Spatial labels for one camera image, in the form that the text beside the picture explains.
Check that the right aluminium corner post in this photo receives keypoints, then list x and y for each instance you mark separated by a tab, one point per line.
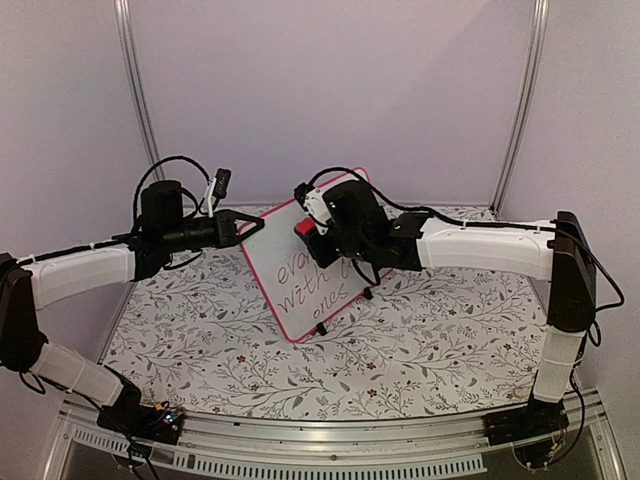
533	57

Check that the left black whiteboard foot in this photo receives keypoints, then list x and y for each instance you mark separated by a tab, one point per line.
321	329

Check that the front aluminium rail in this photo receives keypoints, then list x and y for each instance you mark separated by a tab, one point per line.
441	447

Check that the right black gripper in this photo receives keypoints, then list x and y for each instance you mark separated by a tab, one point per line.
323	256

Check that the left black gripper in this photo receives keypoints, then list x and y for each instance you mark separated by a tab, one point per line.
226	226

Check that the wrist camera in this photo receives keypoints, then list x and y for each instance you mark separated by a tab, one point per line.
216	191
313	204

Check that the floral patterned table mat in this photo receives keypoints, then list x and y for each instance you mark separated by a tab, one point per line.
436	342

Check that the red whiteboard eraser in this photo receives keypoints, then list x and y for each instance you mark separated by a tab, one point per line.
305	228

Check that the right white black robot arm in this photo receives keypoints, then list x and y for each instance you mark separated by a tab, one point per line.
552	251

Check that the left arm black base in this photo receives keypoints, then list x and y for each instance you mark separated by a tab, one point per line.
159	423

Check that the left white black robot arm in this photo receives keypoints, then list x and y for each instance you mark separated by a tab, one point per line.
34	284

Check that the pink framed whiteboard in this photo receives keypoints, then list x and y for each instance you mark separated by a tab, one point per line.
298	292

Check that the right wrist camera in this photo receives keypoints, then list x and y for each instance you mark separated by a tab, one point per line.
313	204

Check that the left aluminium corner post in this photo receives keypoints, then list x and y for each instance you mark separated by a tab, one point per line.
133	71

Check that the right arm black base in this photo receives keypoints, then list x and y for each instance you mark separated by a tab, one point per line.
538	432

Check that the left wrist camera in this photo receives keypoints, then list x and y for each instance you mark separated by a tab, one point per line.
216	191

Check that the aluminium corner post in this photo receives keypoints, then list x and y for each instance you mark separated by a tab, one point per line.
533	57
133	71

